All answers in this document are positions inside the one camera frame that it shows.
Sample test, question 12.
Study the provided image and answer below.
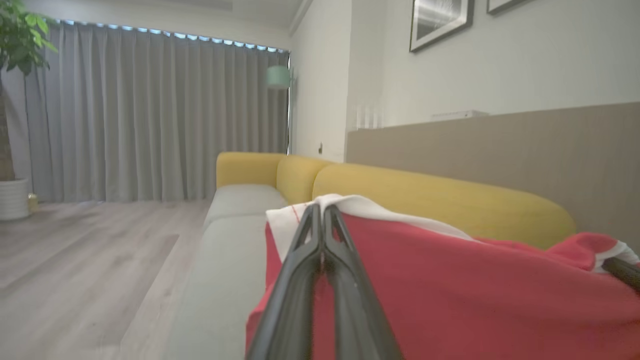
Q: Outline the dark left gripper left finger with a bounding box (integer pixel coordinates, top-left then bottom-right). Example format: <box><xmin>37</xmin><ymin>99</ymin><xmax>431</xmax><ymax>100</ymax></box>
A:
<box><xmin>245</xmin><ymin>202</ymin><xmax>324</xmax><ymax>360</ymax></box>

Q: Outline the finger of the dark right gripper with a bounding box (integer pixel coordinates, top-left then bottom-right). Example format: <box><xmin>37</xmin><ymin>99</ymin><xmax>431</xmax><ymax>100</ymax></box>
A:
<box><xmin>601</xmin><ymin>256</ymin><xmax>640</xmax><ymax>294</ymax></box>

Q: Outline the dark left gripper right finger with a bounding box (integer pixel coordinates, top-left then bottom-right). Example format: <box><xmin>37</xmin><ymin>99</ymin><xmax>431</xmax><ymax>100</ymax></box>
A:
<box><xmin>322</xmin><ymin>205</ymin><xmax>404</xmax><ymax>360</ymax></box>

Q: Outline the red mesh jersey white stripe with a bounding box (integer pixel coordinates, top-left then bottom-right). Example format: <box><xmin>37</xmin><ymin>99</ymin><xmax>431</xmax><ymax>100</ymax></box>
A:
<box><xmin>245</xmin><ymin>194</ymin><xmax>640</xmax><ymax>360</ymax></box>

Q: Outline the large grey sofa seat cushion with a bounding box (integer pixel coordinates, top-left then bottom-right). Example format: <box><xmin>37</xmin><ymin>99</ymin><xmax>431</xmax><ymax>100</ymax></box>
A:
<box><xmin>162</xmin><ymin>215</ymin><xmax>281</xmax><ymax>360</ymax></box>

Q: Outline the small grey sofa seat cushion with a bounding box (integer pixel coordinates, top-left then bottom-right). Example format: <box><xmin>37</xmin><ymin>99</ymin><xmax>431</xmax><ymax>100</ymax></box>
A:
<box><xmin>202</xmin><ymin>183</ymin><xmax>289</xmax><ymax>232</ymax></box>

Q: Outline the short yellow sofa backrest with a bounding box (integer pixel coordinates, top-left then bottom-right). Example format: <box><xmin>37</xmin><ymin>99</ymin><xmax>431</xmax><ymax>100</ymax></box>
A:
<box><xmin>276</xmin><ymin>155</ymin><xmax>335</xmax><ymax>206</ymax></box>

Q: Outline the yellow sofa end cushion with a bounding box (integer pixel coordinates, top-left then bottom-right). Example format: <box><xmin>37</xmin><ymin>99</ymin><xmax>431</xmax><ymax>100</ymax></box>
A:
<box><xmin>216</xmin><ymin>152</ymin><xmax>287</xmax><ymax>190</ymax></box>

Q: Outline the long yellow sofa backrest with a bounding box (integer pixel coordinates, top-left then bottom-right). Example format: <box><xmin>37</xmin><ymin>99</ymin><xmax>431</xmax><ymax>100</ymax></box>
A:
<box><xmin>312</xmin><ymin>163</ymin><xmax>577</xmax><ymax>251</ymax></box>

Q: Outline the grey pleated curtain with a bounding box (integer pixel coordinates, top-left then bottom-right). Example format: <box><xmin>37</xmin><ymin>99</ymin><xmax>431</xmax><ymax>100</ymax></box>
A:
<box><xmin>10</xmin><ymin>20</ymin><xmax>291</xmax><ymax>203</ymax></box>

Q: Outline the white ribbed plant pot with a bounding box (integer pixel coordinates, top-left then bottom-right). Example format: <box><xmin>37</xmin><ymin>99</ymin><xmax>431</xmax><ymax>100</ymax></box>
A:
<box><xmin>0</xmin><ymin>177</ymin><xmax>31</xmax><ymax>222</ymax></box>

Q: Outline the small dark framed picture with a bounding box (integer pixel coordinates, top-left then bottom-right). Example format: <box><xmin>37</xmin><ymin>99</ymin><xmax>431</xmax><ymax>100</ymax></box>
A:
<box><xmin>486</xmin><ymin>0</ymin><xmax>531</xmax><ymax>16</ymax></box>

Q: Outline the large dark framed picture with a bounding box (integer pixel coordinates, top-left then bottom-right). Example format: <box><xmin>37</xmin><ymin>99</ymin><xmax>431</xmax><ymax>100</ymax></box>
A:
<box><xmin>409</xmin><ymin>0</ymin><xmax>475</xmax><ymax>53</ymax></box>

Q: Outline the green leafy house plant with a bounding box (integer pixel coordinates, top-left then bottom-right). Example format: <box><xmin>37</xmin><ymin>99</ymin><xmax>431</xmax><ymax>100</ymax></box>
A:
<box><xmin>0</xmin><ymin>0</ymin><xmax>58</xmax><ymax>182</ymax></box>

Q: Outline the beige wooden wall panel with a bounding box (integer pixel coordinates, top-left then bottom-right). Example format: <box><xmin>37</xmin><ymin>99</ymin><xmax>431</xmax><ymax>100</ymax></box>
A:
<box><xmin>345</xmin><ymin>102</ymin><xmax>640</xmax><ymax>253</ymax></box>

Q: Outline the white ribbed wall fixture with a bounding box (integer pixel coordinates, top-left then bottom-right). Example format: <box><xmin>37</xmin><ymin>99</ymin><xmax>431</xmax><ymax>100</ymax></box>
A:
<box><xmin>352</xmin><ymin>102</ymin><xmax>385</xmax><ymax>131</ymax></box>

